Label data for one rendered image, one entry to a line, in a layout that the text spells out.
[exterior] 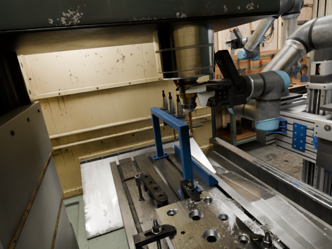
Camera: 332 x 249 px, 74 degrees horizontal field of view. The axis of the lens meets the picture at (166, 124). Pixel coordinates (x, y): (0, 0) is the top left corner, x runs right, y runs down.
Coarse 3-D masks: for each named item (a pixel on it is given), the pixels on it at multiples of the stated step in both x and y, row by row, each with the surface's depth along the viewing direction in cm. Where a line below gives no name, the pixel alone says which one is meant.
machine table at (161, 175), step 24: (120, 168) 139; (144, 168) 128; (168, 168) 125; (120, 192) 108; (144, 192) 105; (168, 192) 103; (216, 192) 98; (144, 216) 89; (240, 216) 82; (264, 216) 81; (288, 240) 70
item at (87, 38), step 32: (0, 0) 34; (32, 0) 36; (64, 0) 37; (96, 0) 39; (128, 0) 40; (160, 0) 42; (192, 0) 44; (224, 0) 46; (256, 0) 49; (0, 32) 36; (32, 32) 37; (64, 32) 40; (96, 32) 45; (128, 32) 51
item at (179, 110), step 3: (177, 102) 105; (180, 102) 106; (177, 105) 105; (180, 105) 106; (177, 108) 106; (180, 108) 106; (177, 111) 106; (180, 111) 106; (177, 114) 106; (180, 114) 106; (183, 114) 107
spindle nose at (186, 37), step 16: (160, 32) 52; (176, 32) 50; (192, 32) 50; (208, 32) 52; (160, 48) 54; (176, 48) 52; (192, 48) 51; (208, 48) 53; (160, 64) 56; (176, 64) 53; (192, 64) 52; (208, 64) 54
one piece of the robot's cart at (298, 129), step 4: (296, 124) 135; (300, 124) 133; (304, 124) 131; (296, 128) 136; (300, 128) 133; (304, 128) 131; (292, 132) 139; (296, 132) 137; (300, 132) 134; (304, 132) 131; (292, 136) 140; (296, 136) 137; (300, 136) 134; (304, 136) 132; (292, 140) 141; (296, 140) 138; (300, 140) 135; (304, 140) 132; (292, 144) 141; (296, 144) 138; (300, 144) 136; (304, 144) 133; (296, 148) 139; (300, 148) 136; (304, 148) 134
